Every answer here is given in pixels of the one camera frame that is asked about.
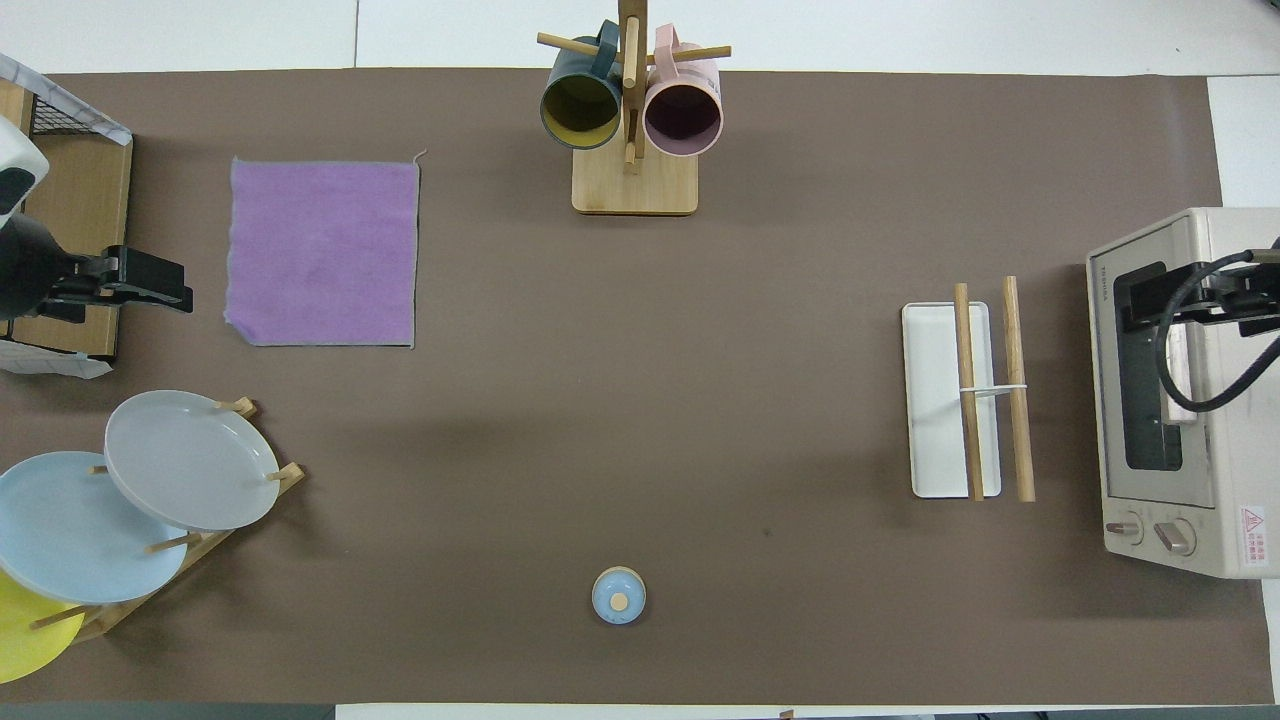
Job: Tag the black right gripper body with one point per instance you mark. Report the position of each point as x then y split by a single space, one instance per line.
1255 300

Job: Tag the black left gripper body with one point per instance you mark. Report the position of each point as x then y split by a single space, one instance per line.
30 270

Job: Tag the purple and grey towel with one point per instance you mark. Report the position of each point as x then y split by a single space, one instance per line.
320 250

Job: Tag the white towel rack wooden bars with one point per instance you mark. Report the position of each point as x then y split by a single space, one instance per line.
940 400

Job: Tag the wooden plate rack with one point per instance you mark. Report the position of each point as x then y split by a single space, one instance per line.
215 545

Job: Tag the wooden shelf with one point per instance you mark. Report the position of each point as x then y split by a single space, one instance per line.
90 200

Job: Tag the white patterned paper sheet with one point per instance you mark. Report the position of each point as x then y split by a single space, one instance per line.
50 362
80 105

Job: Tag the beige toaster oven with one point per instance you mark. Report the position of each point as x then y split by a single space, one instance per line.
1230 450

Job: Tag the grey plate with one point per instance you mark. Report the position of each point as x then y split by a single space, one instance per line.
190 460

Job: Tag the light blue plate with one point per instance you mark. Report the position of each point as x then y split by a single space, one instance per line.
70 530

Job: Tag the yellow plate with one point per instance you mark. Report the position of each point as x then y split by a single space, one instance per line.
25 640

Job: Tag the dark teal mug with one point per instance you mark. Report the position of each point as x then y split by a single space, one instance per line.
580 110

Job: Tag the wooden mug tree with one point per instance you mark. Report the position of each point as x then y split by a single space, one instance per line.
635 185

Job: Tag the brown table mat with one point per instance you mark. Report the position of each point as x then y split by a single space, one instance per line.
650 400

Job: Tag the pink mug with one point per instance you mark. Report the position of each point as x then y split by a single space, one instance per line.
683 115

